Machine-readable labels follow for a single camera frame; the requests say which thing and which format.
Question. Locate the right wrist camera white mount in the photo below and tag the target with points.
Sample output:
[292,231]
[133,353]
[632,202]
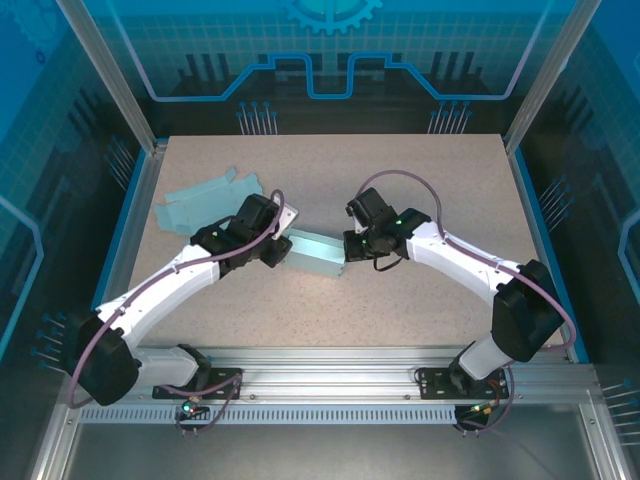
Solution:
[358,222]

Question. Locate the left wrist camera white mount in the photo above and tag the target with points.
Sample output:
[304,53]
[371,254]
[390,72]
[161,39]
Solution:
[287,217]

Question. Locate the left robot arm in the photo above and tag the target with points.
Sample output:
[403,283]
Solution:
[150,290]

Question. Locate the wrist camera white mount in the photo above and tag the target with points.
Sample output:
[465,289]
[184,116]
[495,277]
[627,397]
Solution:
[358,222]
[287,217]

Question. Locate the aluminium table side rail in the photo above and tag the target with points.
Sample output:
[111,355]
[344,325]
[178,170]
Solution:
[140,210]

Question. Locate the blue table edge strip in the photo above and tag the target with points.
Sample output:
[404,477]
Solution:
[123,220]
[537,220]

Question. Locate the aluminium lower frame rail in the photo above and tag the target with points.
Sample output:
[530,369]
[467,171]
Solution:
[602,440]
[52,440]

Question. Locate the aluminium frame post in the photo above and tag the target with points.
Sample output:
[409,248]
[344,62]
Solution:
[121,85]
[543,85]

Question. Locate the light blue paper box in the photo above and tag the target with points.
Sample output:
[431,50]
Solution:
[195,205]
[315,252]

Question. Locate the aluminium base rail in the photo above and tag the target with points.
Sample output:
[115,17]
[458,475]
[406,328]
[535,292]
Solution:
[325,375]

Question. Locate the power connector with lights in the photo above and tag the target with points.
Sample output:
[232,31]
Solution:
[189,407]
[482,409]

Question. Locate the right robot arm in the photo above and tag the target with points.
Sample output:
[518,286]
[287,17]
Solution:
[465,260]

